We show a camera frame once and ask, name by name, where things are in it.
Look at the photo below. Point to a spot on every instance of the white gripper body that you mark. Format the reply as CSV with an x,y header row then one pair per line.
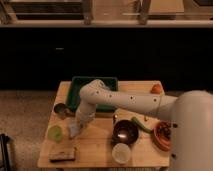
x,y
82,123

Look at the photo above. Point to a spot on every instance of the white towel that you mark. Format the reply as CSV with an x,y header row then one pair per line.
x,y
74,129

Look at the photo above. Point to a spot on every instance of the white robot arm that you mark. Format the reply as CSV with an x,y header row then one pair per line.
x,y
190,115

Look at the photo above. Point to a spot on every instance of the small metal cup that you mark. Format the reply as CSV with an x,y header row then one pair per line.
x,y
62,111

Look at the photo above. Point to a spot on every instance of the green plastic cup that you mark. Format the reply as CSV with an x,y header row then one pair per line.
x,y
55,133

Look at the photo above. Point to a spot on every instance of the small dark bottle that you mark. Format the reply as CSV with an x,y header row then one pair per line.
x,y
115,116

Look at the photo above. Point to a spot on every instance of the green plastic tray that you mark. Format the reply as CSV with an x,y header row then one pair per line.
x,y
73,98

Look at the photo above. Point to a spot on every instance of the dark metal bowl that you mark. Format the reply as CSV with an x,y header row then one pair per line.
x,y
125,131

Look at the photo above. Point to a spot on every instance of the green cucumber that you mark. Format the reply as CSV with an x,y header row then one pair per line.
x,y
136,121

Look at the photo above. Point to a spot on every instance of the orange fruit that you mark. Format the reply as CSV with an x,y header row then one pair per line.
x,y
156,89

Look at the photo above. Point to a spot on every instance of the orange bowl with food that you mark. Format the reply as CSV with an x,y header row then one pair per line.
x,y
162,135

